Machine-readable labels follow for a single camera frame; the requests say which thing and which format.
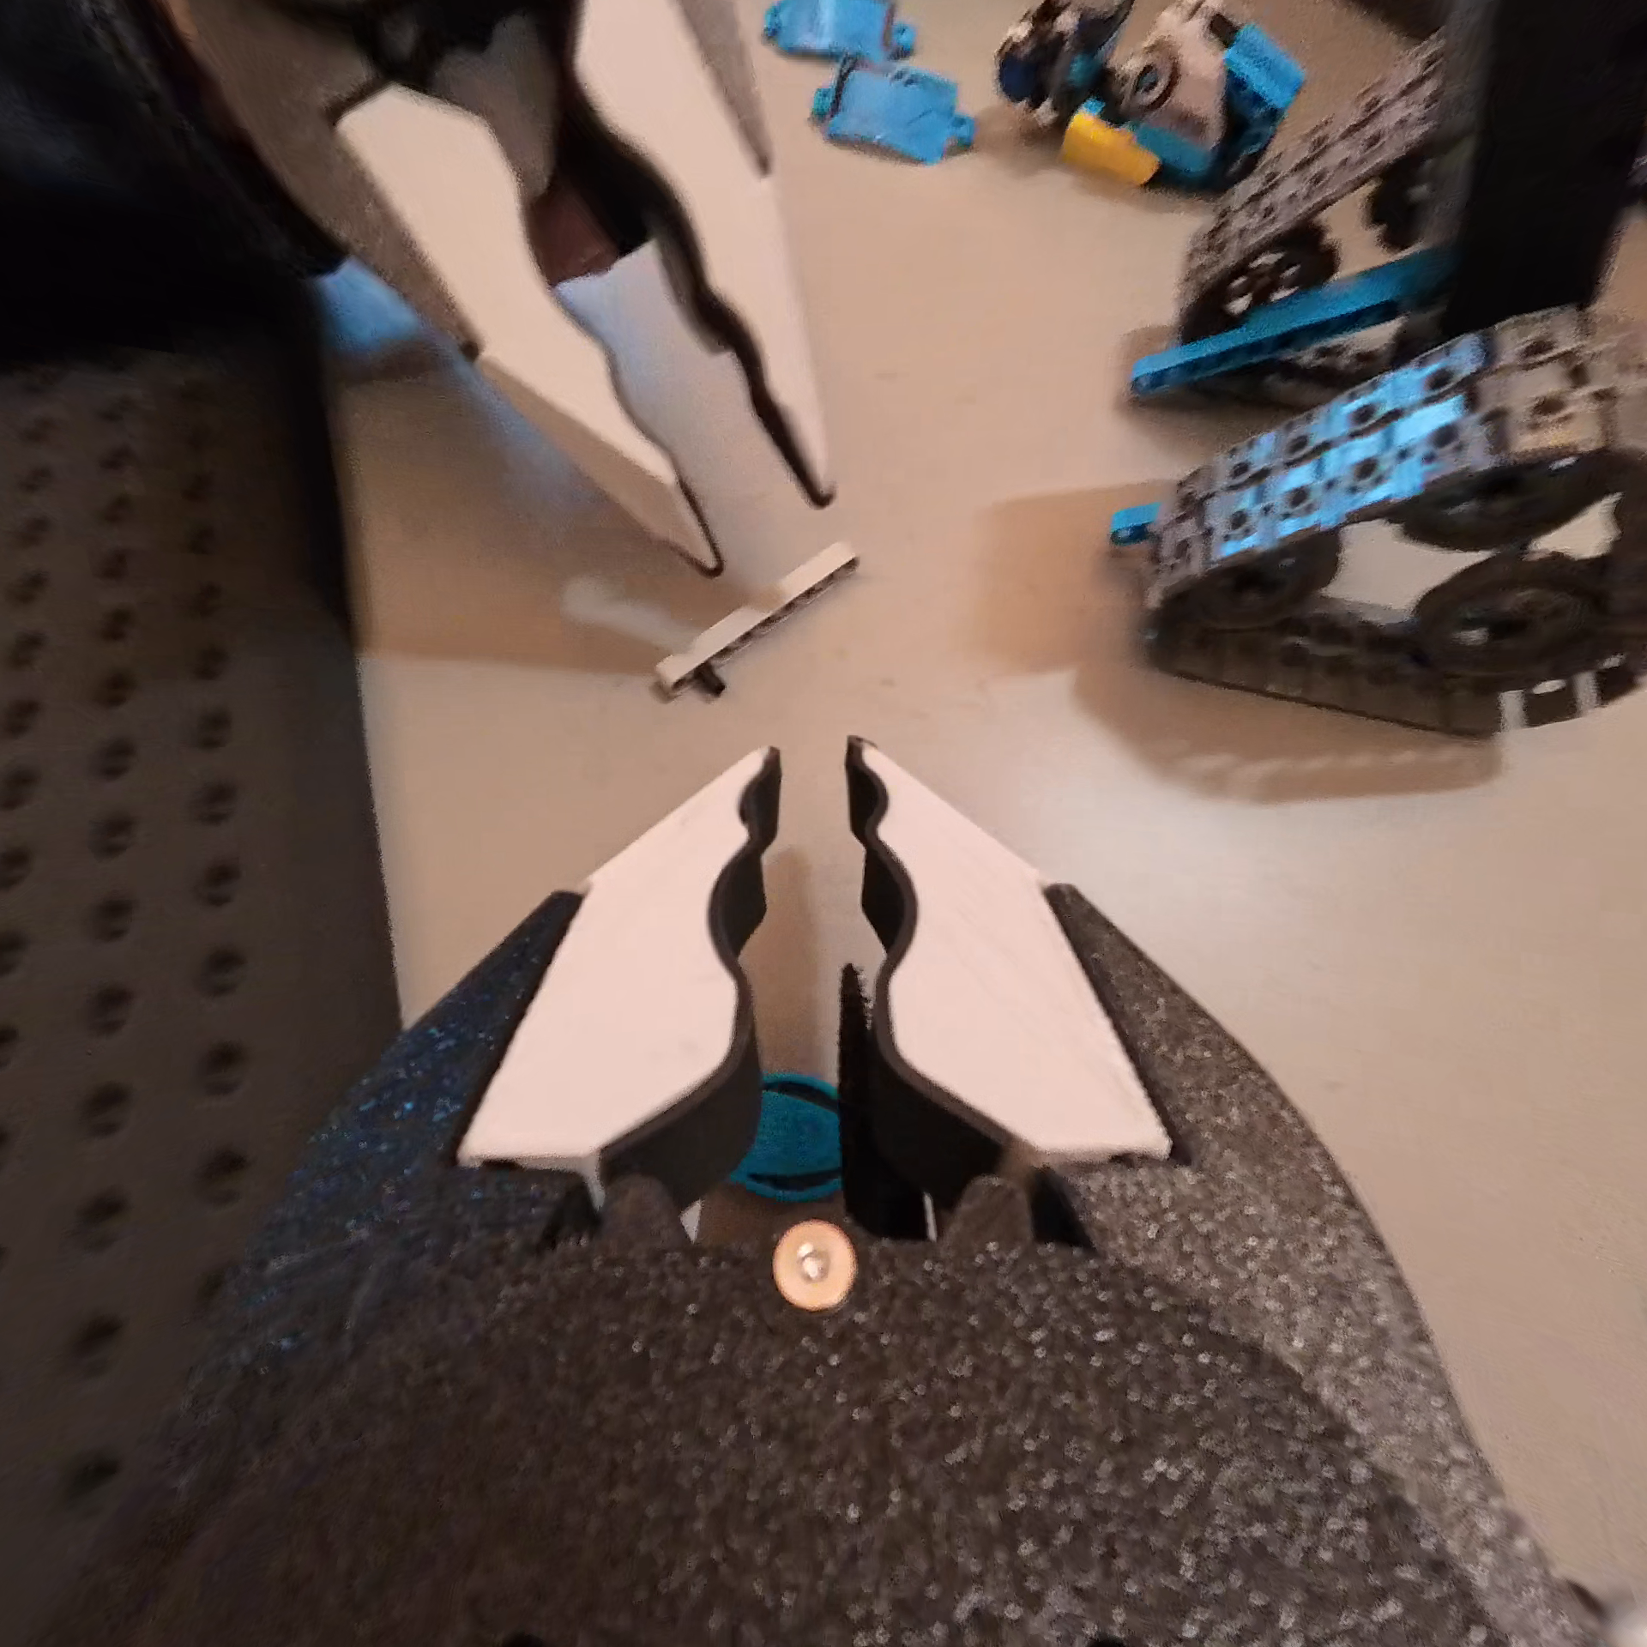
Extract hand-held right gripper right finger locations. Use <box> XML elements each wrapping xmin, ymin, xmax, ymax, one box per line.
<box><xmin>840</xmin><ymin>737</ymin><xmax>1176</xmax><ymax>1167</ymax></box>

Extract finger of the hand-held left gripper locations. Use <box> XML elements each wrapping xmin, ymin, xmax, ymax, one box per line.
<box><xmin>578</xmin><ymin>0</ymin><xmax>837</xmax><ymax>509</ymax></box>
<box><xmin>334</xmin><ymin>80</ymin><xmax>725</xmax><ymax>580</ymax></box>

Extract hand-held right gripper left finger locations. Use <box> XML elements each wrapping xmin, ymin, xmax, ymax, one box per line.
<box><xmin>457</xmin><ymin>746</ymin><xmax>784</xmax><ymax>1205</ymax></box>

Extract blue long brick piece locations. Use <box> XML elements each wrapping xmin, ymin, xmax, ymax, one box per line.
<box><xmin>725</xmin><ymin>1069</ymin><xmax>844</xmax><ymax>1199</ymax></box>

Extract grey holed toy beam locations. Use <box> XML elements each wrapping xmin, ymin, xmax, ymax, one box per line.
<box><xmin>654</xmin><ymin>541</ymin><xmax>861</xmax><ymax>704</ymax></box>

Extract blue grey tracked toy robot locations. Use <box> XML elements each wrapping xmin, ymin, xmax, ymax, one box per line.
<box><xmin>1109</xmin><ymin>0</ymin><xmax>1647</xmax><ymax>737</ymax></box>

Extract person's left forearm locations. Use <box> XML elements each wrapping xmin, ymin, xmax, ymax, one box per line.
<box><xmin>0</xmin><ymin>0</ymin><xmax>341</xmax><ymax>341</ymax></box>

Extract grey desk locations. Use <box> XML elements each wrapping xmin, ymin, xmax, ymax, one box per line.
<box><xmin>323</xmin><ymin>0</ymin><xmax>1647</xmax><ymax>1647</ymax></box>

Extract blue flat plastic piece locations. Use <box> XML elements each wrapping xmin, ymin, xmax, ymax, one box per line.
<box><xmin>809</xmin><ymin>52</ymin><xmax>981</xmax><ymax>164</ymax></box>
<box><xmin>761</xmin><ymin>0</ymin><xmax>918</xmax><ymax>64</ymax></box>

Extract blue white toy assembly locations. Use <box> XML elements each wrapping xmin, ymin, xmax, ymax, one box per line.
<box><xmin>995</xmin><ymin>0</ymin><xmax>1308</xmax><ymax>195</ymax></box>

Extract black dimpled mat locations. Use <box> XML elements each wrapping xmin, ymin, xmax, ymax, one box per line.
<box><xmin>0</xmin><ymin>348</ymin><xmax>401</xmax><ymax>1647</ymax></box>

